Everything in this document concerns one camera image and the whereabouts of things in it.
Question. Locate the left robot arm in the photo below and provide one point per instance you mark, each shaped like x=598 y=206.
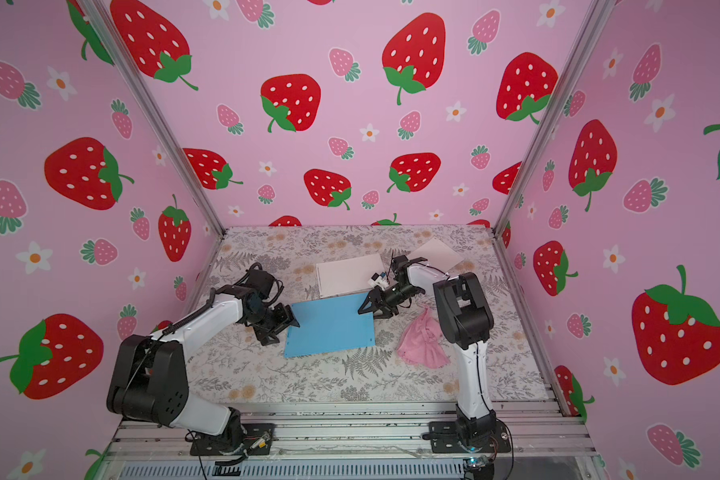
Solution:
x=150 y=379

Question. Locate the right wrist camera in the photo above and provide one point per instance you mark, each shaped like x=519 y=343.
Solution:
x=380 y=280

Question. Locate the pink fluffy cloth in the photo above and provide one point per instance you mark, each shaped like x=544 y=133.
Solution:
x=420 y=343

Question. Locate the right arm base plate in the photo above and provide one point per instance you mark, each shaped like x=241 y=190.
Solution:
x=447 y=438

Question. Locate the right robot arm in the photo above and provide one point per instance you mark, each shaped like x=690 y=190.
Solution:
x=463 y=318

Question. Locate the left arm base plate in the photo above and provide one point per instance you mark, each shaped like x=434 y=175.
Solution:
x=250 y=439

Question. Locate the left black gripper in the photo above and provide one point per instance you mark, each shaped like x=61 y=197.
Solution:
x=287 y=317

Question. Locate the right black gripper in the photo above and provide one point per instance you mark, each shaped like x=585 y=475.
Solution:
x=387 y=297

